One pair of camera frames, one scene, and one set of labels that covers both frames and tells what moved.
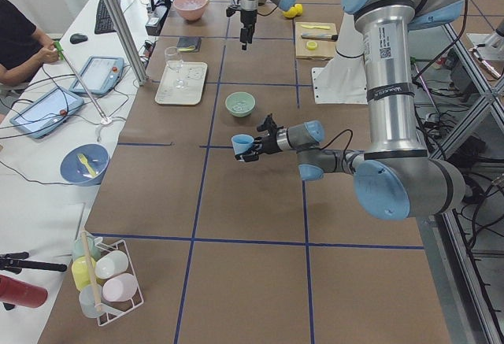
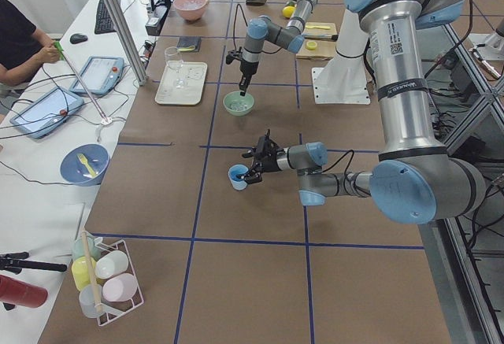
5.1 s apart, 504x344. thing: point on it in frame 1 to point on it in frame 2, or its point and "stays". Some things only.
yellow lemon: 296,10 stays
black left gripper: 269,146 to 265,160
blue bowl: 77,172 stays
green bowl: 240,104 stays
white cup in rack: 111,263 stays
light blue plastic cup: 241,142 to 235,174
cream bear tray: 183,83 stays
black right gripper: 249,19 to 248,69
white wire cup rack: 104,278 stays
